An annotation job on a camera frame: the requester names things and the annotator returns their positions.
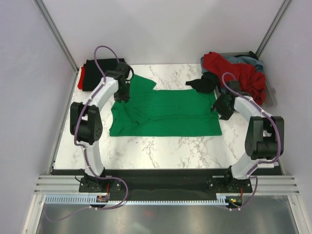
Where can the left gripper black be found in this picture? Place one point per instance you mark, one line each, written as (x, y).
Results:
(125, 97)

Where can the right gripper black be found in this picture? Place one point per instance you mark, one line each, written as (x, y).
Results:
(225, 115)

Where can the green t shirt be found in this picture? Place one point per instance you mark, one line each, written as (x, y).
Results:
(164, 113)

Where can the clear plastic bin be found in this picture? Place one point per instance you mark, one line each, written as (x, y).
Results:
(269, 97)

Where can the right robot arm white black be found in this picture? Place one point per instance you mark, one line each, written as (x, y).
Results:
(264, 142)

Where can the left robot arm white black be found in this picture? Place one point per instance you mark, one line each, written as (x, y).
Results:
(85, 120)

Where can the black crumpled t shirt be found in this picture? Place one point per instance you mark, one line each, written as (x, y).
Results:
(206, 84)

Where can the folded black t shirt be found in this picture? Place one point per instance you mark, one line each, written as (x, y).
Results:
(93, 75)

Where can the folded red t shirt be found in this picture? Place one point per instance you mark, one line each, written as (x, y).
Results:
(81, 77)

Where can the blue grey t shirt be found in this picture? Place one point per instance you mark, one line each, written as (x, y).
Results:
(246, 70)

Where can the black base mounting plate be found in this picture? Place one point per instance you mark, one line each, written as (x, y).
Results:
(165, 185)

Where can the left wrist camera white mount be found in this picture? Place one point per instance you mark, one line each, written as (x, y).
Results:
(125, 69)

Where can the left aluminium frame post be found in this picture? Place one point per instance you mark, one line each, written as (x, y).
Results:
(55, 32)

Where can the aluminium frame post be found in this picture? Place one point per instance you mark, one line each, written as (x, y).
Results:
(55, 32)
(273, 26)

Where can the right aluminium frame post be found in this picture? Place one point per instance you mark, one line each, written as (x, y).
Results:
(273, 26)

